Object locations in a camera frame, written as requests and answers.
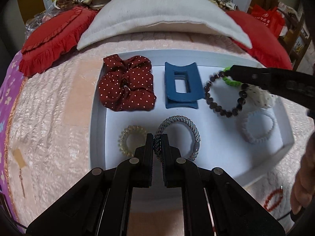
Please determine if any blue hair claw clip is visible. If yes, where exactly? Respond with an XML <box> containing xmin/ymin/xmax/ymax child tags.
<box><xmin>164</xmin><ymin>62</ymin><xmax>199</xmax><ymax>109</ymax></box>

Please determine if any red shopping bag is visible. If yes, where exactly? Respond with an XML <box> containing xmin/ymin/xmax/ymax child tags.
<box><xmin>251</xmin><ymin>4</ymin><xmax>286</xmax><ymax>38</ymax></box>

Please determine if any white dotted scrunchie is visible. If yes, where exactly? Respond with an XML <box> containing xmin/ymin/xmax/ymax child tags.
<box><xmin>246</xmin><ymin>84</ymin><xmax>277</xmax><ymax>110</ymax></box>

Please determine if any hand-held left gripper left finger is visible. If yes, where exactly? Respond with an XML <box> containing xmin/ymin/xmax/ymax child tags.
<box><xmin>26</xmin><ymin>133</ymin><xmax>155</xmax><ymax>236</ymax></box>

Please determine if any person's right hand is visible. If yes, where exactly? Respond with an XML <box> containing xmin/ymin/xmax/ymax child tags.
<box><xmin>290</xmin><ymin>130</ymin><xmax>315</xmax><ymax>214</ymax></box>

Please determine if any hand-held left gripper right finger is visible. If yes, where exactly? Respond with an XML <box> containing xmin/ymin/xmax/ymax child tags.
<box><xmin>161</xmin><ymin>134</ymin><xmax>286</xmax><ymax>236</ymax></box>

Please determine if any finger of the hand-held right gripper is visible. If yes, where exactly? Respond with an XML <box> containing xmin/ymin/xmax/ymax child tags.
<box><xmin>227</xmin><ymin>65</ymin><xmax>271</xmax><ymax>89</ymax></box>

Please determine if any white bead bracelet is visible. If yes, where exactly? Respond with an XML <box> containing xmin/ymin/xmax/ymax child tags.
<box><xmin>236</xmin><ymin>111</ymin><xmax>276</xmax><ymax>144</ymax></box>

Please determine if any white cardboard box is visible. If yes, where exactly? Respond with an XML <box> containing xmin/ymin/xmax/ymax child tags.
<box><xmin>89</xmin><ymin>50</ymin><xmax>295</xmax><ymax>187</ymax></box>

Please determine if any clear plastic bag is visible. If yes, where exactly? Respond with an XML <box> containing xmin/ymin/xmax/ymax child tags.
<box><xmin>26</xmin><ymin>11</ymin><xmax>57</xmax><ymax>33</ymax></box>

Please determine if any dark red polka-dot scrunchie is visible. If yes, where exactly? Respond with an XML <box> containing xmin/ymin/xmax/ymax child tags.
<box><xmin>98</xmin><ymin>53</ymin><xmax>157</xmax><ymax>112</ymax></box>

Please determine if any red ruffled pillow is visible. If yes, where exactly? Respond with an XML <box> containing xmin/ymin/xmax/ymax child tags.
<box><xmin>19</xmin><ymin>6</ymin><xmax>99</xmax><ymax>77</ymax></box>
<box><xmin>225</xmin><ymin>10</ymin><xmax>293</xmax><ymax>70</ymax></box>

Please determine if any silver mesh bracelet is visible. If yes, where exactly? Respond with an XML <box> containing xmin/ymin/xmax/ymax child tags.
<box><xmin>154</xmin><ymin>115</ymin><xmax>201</xmax><ymax>163</ymax></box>

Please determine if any pale tag with gold chain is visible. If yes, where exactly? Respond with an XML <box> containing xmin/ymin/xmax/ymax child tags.
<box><xmin>13</xmin><ymin>149</ymin><xmax>26</xmax><ymax>197</ymax></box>

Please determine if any clear spiral hair tie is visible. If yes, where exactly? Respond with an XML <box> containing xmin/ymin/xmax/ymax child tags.
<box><xmin>120</xmin><ymin>125</ymin><xmax>148</xmax><ymax>156</ymax></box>

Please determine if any dark bead bracelet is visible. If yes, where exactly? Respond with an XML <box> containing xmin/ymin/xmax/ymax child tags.
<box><xmin>203</xmin><ymin>66</ymin><xmax>249</xmax><ymax>118</ymax></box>

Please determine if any grey white pillow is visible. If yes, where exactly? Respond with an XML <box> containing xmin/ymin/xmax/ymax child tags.
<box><xmin>77</xmin><ymin>0</ymin><xmax>253</xmax><ymax>51</ymax></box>

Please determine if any purple floral sheet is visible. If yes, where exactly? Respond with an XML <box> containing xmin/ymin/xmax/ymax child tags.
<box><xmin>0</xmin><ymin>52</ymin><xmax>27</xmax><ymax>224</ymax></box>

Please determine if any red bead bracelet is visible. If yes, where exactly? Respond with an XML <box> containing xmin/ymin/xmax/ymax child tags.
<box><xmin>263</xmin><ymin>187</ymin><xmax>283</xmax><ymax>212</ymax></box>

